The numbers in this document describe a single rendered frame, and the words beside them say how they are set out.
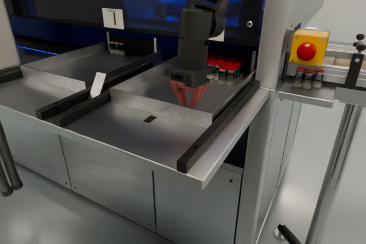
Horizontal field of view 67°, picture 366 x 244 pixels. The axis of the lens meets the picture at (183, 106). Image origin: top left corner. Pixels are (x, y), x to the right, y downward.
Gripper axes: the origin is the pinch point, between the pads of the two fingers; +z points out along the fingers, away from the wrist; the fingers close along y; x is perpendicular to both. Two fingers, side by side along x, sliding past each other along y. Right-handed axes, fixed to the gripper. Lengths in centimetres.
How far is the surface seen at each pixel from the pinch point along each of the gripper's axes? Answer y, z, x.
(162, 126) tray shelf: -4.2, 2.7, 3.1
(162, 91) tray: 10.0, 0.5, 12.7
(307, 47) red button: 19.9, -14.0, -18.0
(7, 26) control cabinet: 16, -8, 89
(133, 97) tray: -1.2, -0.4, 12.9
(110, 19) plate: 23, -15, 42
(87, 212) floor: 37, 86, 72
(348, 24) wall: 488, -21, -28
